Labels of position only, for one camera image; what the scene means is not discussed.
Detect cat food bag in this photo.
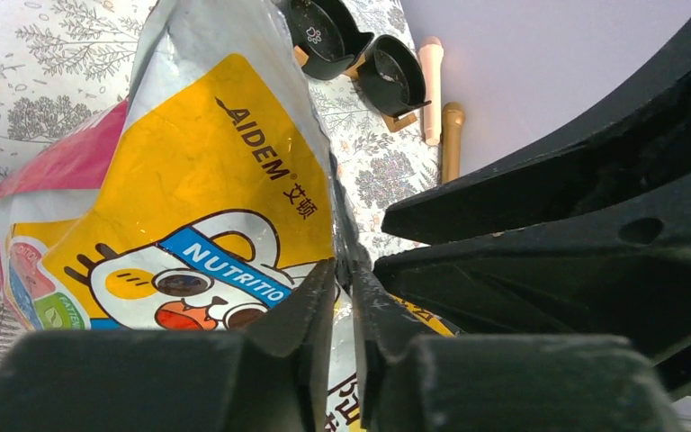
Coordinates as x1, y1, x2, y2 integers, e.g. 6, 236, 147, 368
0, 0, 462, 432

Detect gold microphone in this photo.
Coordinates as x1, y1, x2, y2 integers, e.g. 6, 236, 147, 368
441, 102, 465, 184

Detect right black pet bowl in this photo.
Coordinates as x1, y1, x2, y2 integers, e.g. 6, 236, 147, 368
345, 34, 430, 133

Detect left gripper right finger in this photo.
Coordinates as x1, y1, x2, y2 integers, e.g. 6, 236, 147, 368
350, 262, 682, 431

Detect left black pet bowl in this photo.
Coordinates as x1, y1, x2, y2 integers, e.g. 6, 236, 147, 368
279, 0, 374, 81

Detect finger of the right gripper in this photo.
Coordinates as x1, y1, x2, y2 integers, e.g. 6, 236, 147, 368
382, 17, 691, 244
374, 174, 691, 399

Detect pink microphone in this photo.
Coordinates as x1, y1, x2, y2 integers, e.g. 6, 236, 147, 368
417, 36, 444, 147

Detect black pet bowl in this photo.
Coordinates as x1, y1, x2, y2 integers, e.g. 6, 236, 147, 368
345, 34, 430, 133
279, 0, 374, 81

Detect floral table mat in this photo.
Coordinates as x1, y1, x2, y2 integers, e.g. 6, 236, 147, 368
0, 0, 442, 407

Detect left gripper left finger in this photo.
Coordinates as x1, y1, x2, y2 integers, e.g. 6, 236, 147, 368
0, 259, 337, 431

